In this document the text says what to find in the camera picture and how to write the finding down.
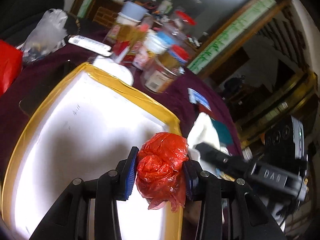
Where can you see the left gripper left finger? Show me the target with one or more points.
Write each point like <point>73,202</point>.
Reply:
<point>68,217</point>

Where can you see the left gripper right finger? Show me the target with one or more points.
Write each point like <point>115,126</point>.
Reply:
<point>229,209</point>

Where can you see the red plastic bag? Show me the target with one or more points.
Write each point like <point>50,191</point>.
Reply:
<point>160,177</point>

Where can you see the teal facial tissue pack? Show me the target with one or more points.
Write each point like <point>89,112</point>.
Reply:
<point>223,133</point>

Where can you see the yellow rimmed white box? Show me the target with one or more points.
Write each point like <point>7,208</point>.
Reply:
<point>84,127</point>

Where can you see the blue white tissue packet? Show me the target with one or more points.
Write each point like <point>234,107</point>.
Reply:
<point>198,100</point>

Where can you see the purple velvet tablecloth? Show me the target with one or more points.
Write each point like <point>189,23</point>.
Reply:
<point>175,99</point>

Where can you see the orange label clear jar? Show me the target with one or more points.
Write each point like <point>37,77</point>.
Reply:
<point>164,69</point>

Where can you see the red paper bag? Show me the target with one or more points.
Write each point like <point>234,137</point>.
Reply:
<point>10,65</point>

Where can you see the clear jar red lid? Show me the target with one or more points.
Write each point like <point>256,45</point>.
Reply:
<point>183,21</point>

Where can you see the clear plastic bag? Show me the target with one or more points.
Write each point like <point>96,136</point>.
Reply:
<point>46,37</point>

